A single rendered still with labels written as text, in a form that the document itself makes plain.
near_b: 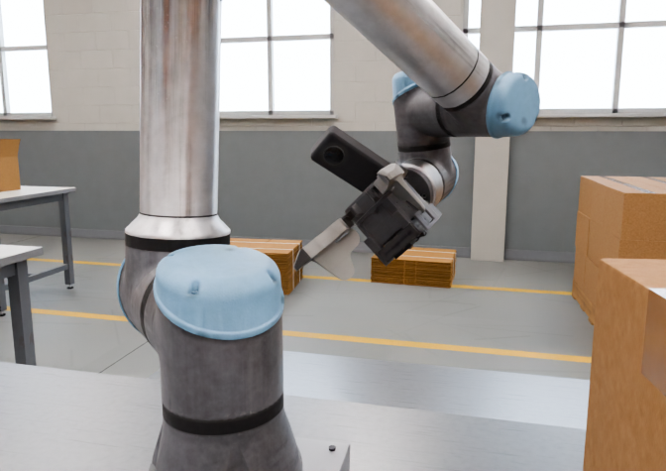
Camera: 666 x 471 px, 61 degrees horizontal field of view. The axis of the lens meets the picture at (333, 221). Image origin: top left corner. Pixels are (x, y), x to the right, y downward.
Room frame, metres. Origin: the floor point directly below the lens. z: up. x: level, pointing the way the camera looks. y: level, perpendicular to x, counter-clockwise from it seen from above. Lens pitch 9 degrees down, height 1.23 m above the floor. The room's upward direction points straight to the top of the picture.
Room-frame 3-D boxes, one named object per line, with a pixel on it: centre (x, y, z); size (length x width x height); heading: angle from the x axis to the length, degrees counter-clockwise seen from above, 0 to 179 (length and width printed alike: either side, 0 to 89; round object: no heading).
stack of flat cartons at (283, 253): (4.40, 0.60, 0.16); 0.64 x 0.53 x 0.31; 81
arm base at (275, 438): (0.52, 0.11, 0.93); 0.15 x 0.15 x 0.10
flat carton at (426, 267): (4.60, -0.68, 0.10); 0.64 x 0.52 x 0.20; 73
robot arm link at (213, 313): (0.52, 0.11, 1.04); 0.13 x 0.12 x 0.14; 32
